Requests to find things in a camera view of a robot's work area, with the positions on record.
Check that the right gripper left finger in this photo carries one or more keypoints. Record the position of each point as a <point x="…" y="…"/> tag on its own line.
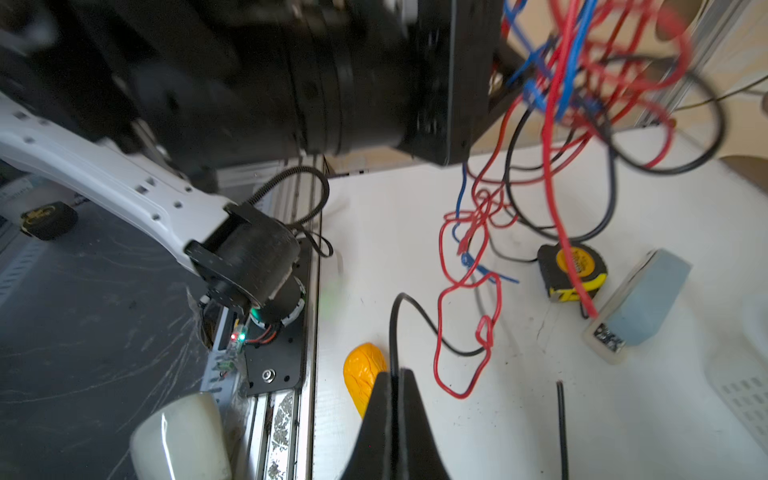
<point x="373" y="454"/>

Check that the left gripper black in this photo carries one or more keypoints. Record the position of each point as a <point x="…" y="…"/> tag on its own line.
<point x="427" y="78"/>

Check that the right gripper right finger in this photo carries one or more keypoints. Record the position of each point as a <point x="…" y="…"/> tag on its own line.
<point x="417" y="453"/>

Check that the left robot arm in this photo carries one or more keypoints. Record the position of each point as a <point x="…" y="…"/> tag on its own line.
<point x="138" y="105"/>

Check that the yellow plastic corn toy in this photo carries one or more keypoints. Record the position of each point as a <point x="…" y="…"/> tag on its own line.
<point x="360" y="371"/>

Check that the white plastic bottle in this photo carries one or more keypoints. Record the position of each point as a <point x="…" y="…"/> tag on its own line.
<point x="182" y="440"/>

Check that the grey blue stapler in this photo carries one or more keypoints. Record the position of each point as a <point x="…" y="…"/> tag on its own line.
<point x="638" y="308"/>

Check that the white basket front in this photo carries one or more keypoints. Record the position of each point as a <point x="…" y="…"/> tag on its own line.
<point x="738" y="375"/>

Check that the aluminium frame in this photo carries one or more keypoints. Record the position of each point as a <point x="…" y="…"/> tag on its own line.
<point x="727" y="47"/>

